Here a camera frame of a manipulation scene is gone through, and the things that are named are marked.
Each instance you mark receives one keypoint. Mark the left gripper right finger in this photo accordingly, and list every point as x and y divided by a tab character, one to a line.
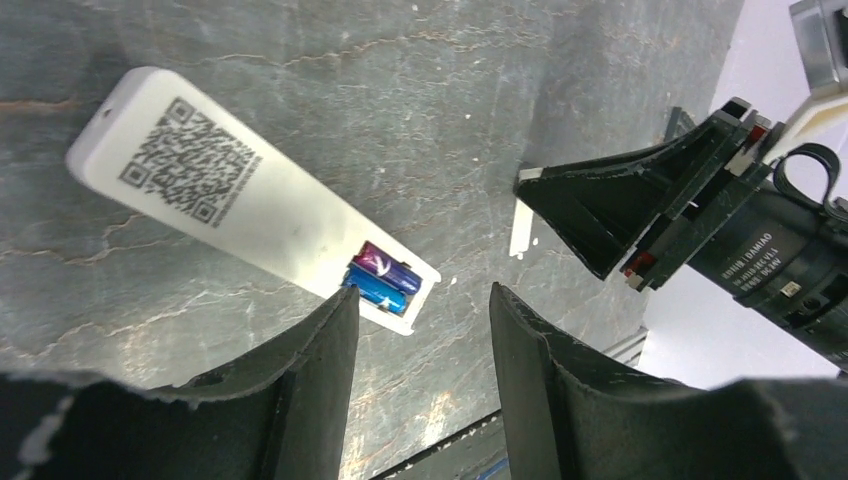
571	412

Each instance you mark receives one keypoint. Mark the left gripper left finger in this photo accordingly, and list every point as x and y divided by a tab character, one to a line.
279	411

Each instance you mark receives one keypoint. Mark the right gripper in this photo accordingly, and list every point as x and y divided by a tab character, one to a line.
667	201

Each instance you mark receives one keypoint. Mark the white battery cover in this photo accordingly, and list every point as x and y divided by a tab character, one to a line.
521	230

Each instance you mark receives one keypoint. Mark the purple blue battery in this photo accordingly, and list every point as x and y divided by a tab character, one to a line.
385	267

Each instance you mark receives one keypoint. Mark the white remote control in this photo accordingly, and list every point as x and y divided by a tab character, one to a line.
161	146

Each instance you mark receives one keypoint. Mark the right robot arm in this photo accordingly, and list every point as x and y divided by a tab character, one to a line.
783	254

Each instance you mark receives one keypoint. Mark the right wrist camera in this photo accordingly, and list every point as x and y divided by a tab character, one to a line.
820	29

